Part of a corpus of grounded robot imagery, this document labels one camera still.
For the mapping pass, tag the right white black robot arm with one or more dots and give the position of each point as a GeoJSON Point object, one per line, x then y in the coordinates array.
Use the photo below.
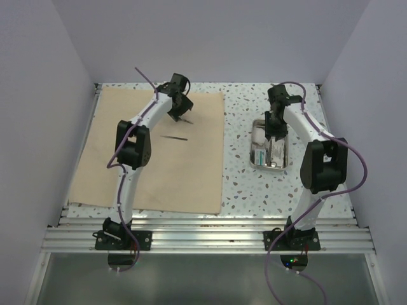
{"type": "Point", "coordinates": [322, 170]}

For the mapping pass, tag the green white sachet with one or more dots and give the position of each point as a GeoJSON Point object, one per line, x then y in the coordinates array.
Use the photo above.
{"type": "Point", "coordinates": [259, 157]}

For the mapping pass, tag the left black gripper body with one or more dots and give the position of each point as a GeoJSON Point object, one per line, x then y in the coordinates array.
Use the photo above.
{"type": "Point", "coordinates": [185, 104]}

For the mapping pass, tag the white gauze pad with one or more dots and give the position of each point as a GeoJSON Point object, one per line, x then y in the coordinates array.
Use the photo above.
{"type": "Point", "coordinates": [258, 136]}

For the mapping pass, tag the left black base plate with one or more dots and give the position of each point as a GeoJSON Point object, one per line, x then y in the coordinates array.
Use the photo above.
{"type": "Point", "coordinates": [106, 242]}

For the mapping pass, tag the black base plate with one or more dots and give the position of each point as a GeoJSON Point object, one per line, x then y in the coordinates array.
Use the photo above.
{"type": "Point", "coordinates": [106, 242]}
{"type": "Point", "coordinates": [294, 240]}

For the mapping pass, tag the aluminium rail frame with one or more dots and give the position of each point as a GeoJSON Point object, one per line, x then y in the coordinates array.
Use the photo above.
{"type": "Point", "coordinates": [217, 259]}

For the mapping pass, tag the short steel tweezers top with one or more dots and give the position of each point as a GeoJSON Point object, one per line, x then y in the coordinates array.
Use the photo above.
{"type": "Point", "coordinates": [185, 121]}

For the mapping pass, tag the white printed sachet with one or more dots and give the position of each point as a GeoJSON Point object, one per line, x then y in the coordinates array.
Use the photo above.
{"type": "Point", "coordinates": [277, 150]}

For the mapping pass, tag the beige cloth mat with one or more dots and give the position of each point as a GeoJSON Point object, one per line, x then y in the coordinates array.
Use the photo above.
{"type": "Point", "coordinates": [181, 176]}

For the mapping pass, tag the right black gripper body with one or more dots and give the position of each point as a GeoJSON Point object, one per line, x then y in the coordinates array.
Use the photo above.
{"type": "Point", "coordinates": [275, 126]}

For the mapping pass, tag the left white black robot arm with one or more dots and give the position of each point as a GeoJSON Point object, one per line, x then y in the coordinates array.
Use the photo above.
{"type": "Point", "coordinates": [133, 150]}

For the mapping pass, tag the steel surgical scissors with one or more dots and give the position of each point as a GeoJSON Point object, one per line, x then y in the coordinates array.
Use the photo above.
{"type": "Point", "coordinates": [275, 163]}

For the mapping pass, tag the stainless steel tray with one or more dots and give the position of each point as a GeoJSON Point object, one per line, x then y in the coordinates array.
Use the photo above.
{"type": "Point", "coordinates": [261, 122]}

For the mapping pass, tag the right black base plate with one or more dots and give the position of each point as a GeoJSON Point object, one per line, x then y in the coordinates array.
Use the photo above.
{"type": "Point", "coordinates": [294, 240]}

